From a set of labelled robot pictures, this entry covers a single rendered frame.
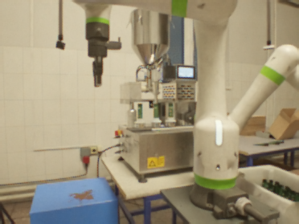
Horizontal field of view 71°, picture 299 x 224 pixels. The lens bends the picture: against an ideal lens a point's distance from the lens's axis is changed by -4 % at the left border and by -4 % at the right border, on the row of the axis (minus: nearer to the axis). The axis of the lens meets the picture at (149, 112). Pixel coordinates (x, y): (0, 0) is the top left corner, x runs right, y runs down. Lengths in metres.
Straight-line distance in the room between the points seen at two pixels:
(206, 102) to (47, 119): 2.27
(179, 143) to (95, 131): 1.67
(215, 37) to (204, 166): 0.43
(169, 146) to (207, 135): 0.73
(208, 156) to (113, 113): 2.33
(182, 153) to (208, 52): 0.76
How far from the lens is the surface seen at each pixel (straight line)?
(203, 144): 0.62
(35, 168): 2.93
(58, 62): 2.82
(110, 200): 1.45
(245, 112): 1.14
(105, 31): 0.86
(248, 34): 4.23
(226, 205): 0.62
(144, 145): 1.26
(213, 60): 0.79
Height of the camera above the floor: 1.23
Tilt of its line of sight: 4 degrees down
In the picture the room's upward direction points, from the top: straight up
